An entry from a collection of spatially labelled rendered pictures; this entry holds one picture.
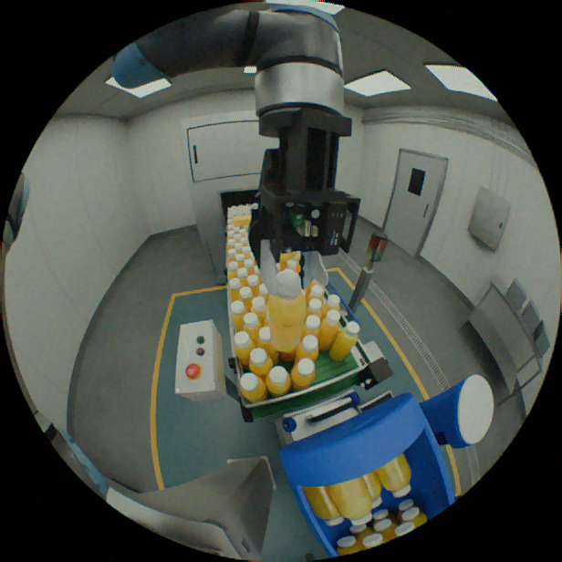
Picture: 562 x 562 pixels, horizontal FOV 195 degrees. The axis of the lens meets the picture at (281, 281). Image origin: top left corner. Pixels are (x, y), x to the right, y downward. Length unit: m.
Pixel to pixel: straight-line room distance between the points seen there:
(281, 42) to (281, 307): 0.30
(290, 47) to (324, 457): 0.40
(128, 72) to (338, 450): 0.42
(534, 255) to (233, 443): 4.17
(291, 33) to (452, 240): 3.63
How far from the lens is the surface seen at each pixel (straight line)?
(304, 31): 0.18
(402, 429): 0.28
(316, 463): 0.28
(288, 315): 0.25
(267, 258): 0.19
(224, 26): 0.17
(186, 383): 0.43
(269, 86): 0.15
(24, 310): 2.68
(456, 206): 3.66
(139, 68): 0.18
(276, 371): 0.40
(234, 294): 0.61
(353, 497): 0.38
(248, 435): 1.48
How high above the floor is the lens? 1.46
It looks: 40 degrees down
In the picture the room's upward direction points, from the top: straight up
